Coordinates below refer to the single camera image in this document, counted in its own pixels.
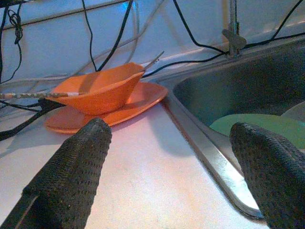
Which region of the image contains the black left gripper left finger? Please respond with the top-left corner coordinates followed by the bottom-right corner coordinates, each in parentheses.
top-left (0, 117), bottom-right (112, 229)

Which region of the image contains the orange bowl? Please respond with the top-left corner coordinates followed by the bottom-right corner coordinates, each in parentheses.
top-left (46, 62), bottom-right (146, 115)

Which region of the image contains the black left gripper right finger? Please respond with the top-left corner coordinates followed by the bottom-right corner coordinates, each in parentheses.
top-left (229, 122), bottom-right (305, 229)

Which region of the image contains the green plate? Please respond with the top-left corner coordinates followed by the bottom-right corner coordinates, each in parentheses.
top-left (209, 114), bottom-right (305, 150)

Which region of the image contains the stainless steel sink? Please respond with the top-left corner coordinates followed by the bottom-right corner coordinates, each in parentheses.
top-left (154, 35), bottom-right (305, 220)

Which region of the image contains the white bowl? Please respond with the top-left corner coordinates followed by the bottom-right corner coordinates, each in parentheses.
top-left (281, 101), bottom-right (305, 119)

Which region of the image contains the orange plate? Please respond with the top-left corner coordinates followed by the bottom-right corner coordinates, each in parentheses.
top-left (45, 81), bottom-right (169, 134)

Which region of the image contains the metal faucet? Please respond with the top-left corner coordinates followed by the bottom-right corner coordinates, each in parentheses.
top-left (221, 0), bottom-right (247, 58)

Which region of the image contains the patterned chopstick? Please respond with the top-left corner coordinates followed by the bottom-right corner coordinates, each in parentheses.
top-left (0, 92), bottom-right (79, 99)

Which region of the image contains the black cable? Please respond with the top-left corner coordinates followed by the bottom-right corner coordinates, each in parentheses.
top-left (142, 52), bottom-right (226, 78)
top-left (96, 0), bottom-right (134, 72)

